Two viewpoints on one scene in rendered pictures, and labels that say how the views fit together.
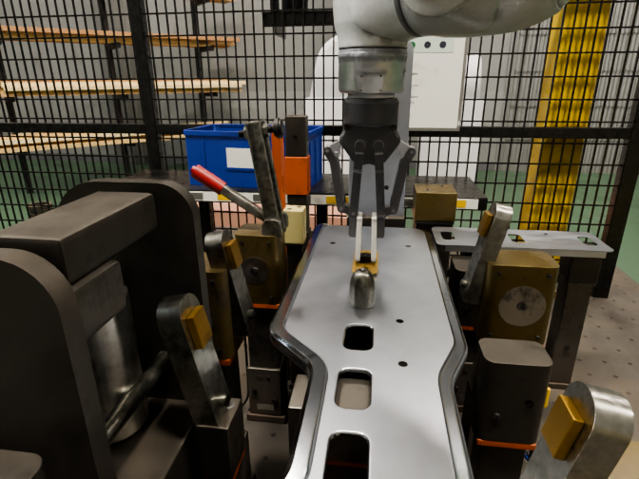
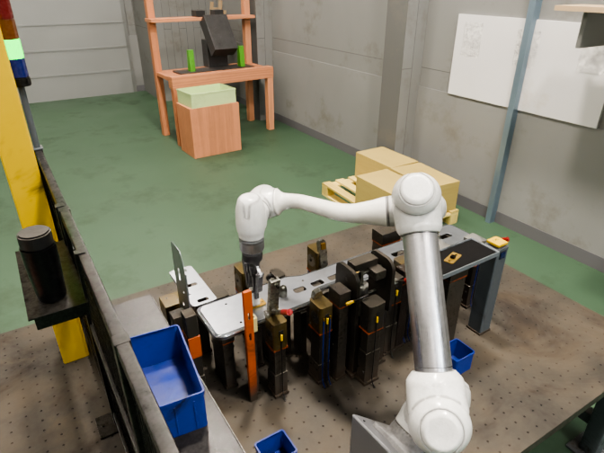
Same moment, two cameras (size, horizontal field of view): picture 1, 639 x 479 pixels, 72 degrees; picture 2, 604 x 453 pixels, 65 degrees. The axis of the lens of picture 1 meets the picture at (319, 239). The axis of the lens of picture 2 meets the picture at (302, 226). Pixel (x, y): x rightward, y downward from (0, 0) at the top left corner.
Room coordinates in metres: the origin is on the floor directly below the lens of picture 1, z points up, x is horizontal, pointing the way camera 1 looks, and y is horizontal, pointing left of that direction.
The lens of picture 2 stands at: (1.44, 1.17, 2.12)
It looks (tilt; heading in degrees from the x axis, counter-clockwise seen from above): 28 degrees down; 230
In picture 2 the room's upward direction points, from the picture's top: straight up
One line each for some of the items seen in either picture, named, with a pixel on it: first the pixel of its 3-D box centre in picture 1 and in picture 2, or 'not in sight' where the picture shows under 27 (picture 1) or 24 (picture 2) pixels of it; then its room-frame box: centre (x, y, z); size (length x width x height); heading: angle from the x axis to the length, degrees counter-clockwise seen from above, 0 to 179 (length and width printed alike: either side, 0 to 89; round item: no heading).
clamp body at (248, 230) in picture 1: (257, 327); (279, 359); (0.65, 0.11, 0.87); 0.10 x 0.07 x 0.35; 82
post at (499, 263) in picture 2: not in sight; (486, 288); (-0.28, 0.39, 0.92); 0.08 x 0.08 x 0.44; 82
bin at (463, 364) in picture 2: not in sight; (455, 358); (0.02, 0.46, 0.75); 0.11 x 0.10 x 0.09; 172
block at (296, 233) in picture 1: (297, 302); (253, 356); (0.72, 0.04, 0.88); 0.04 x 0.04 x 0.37; 82
